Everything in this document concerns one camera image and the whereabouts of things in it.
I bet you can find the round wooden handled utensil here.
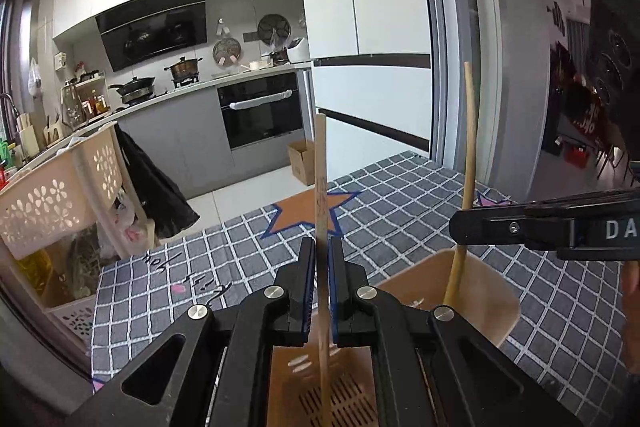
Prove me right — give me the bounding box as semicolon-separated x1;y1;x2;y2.
444;62;477;308

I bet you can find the wooden spatula stick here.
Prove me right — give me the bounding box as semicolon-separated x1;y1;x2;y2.
314;114;332;426

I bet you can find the person right hand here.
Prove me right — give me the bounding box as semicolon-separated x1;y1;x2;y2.
620;260;640;375

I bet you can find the beige plastic utensil caddy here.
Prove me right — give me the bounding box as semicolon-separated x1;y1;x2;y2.
266;249;526;426

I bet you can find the grey checked tablecloth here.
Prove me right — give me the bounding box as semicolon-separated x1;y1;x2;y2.
90;150;637;427

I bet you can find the cardboard box on floor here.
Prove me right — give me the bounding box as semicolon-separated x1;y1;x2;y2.
288;140;314;186

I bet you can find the black hanging bag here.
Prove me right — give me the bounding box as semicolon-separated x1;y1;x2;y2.
115;124;200;239

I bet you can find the black built-in oven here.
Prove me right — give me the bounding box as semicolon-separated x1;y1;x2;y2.
217;72;304;150

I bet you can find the beige perforated storage rack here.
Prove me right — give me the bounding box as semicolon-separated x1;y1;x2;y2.
1;122;156;360

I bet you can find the bronze stockpot on stove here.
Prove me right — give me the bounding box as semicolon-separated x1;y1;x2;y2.
165;56;202;83

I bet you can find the white refrigerator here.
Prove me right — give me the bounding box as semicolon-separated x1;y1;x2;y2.
304;0;434;178

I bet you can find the black wok on stove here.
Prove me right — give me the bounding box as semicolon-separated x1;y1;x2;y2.
110;77;155;105

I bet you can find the round hanging pan lid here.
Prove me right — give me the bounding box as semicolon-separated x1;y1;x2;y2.
257;13;291;46

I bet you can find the black range hood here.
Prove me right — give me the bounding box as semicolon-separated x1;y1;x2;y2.
96;0;207;72

